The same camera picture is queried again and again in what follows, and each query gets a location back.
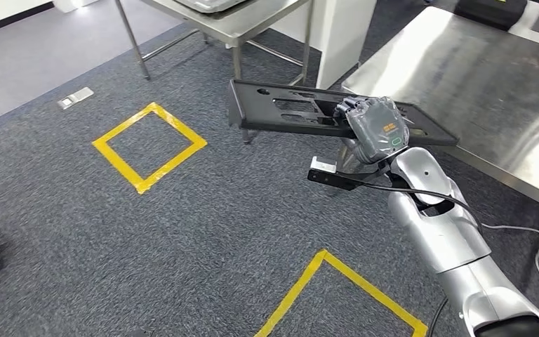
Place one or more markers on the long black plastic part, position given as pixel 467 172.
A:
pixel 260 116

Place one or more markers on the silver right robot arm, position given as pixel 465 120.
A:
pixel 441 232

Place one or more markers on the large stainless steel workbench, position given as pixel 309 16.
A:
pixel 483 83

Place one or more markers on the yellow floor tape square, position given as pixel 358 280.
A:
pixel 292 297

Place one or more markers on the stainless steel table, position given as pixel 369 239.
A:
pixel 246 23

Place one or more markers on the white partition panel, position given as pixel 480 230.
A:
pixel 344 37

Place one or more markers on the grey metal tray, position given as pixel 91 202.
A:
pixel 209 4

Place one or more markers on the metal floor outlet plate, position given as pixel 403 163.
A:
pixel 75 98

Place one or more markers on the black equipment case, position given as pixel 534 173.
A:
pixel 488 14

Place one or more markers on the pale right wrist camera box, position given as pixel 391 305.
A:
pixel 323 165

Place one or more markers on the black right wrist camera bracket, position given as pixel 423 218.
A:
pixel 334 180

